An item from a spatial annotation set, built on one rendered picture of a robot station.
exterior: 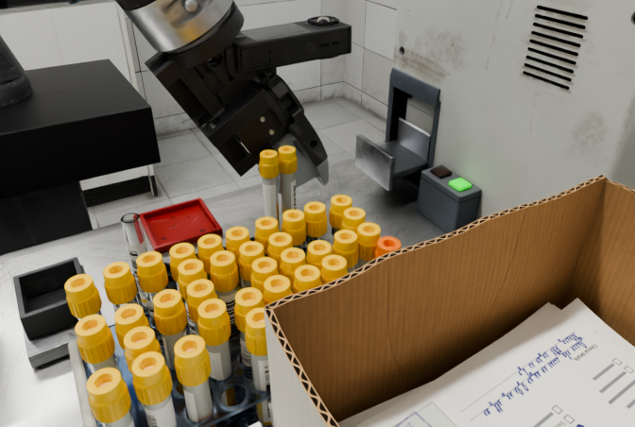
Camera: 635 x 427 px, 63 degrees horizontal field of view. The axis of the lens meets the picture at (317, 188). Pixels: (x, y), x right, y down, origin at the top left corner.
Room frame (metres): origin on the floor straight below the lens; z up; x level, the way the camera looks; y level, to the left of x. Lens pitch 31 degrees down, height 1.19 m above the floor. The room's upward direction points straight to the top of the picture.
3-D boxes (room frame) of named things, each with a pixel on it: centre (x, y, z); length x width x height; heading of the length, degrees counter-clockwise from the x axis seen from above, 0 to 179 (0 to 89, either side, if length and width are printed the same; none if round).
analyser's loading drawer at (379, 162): (0.55, -0.15, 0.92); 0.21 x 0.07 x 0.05; 119
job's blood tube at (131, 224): (0.30, 0.13, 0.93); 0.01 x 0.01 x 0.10
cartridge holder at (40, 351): (0.31, 0.21, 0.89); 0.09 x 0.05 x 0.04; 32
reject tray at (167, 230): (0.44, 0.14, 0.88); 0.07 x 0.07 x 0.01; 29
